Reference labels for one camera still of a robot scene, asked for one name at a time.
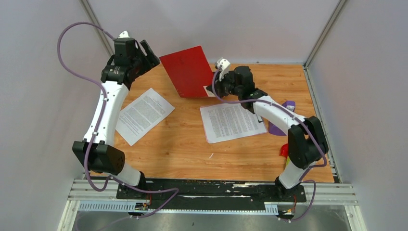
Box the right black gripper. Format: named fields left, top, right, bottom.
left=206, top=70, right=242, bottom=99

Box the red folder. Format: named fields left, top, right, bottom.
left=159, top=46, right=215, bottom=98

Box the pink clipboard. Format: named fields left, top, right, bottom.
left=200, top=102, right=268, bottom=144

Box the printed paper sheet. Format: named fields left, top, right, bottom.
left=200, top=103, right=268, bottom=144
left=116, top=88, right=175, bottom=146

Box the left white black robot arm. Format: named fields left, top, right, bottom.
left=72, top=37, right=160, bottom=199

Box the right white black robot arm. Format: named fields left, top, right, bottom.
left=208, top=64, right=329, bottom=201

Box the purple stapler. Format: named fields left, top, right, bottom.
left=268, top=101, right=296, bottom=136

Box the red toy block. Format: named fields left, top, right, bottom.
left=279, top=143, right=288, bottom=158

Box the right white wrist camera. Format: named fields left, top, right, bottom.
left=215, top=57, right=231, bottom=81

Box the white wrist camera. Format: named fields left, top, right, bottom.
left=118, top=30, right=130, bottom=39
left=215, top=57, right=231, bottom=81

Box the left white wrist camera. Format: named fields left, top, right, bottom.
left=118, top=30, right=130, bottom=39

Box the left aluminium corner post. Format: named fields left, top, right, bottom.
left=78, top=0, right=114, bottom=57

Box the aluminium corner post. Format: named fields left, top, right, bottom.
left=303, top=0, right=348, bottom=69
left=78, top=0, right=114, bottom=57

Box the right aluminium corner post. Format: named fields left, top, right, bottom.
left=303, top=0, right=348, bottom=69

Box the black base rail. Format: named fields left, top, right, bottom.
left=68, top=177, right=357, bottom=215

